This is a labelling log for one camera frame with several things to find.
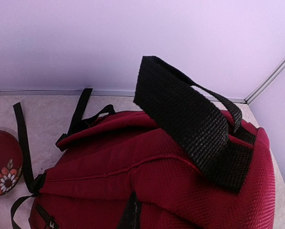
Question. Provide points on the red student backpack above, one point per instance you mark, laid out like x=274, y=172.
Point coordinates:
x=178, y=163

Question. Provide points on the red floral round tin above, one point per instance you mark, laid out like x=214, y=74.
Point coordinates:
x=11, y=161

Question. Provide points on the right aluminium corner post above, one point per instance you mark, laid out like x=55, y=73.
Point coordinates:
x=265, y=83

